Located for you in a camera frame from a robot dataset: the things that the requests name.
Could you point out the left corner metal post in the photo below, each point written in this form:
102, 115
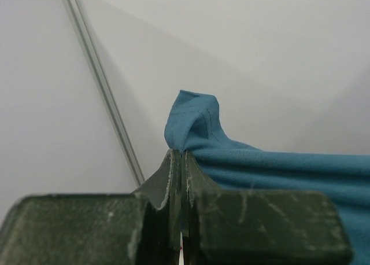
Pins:
89, 49

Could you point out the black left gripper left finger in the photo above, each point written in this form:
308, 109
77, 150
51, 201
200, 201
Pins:
142, 227

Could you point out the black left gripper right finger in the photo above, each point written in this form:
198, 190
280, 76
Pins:
257, 226

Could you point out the dark teal blue t-shirt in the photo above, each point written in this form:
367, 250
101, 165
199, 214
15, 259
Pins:
194, 125

